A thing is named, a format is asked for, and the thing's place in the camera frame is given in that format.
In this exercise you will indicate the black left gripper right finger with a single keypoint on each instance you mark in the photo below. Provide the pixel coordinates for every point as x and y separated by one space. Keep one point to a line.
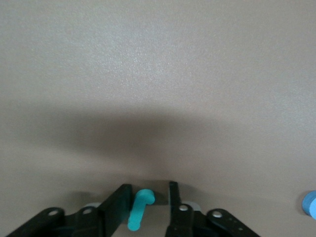
182 222

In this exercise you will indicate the brown table cover sheet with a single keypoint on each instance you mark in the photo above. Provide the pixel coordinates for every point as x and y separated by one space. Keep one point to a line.
158 74

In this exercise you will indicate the teal foam letter j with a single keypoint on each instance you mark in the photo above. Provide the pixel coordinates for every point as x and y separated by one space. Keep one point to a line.
138 209

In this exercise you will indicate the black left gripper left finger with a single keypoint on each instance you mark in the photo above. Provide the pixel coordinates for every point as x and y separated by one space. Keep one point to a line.
111 217

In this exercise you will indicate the blue foam letter o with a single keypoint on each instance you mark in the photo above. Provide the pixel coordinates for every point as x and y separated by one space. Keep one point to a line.
309 205

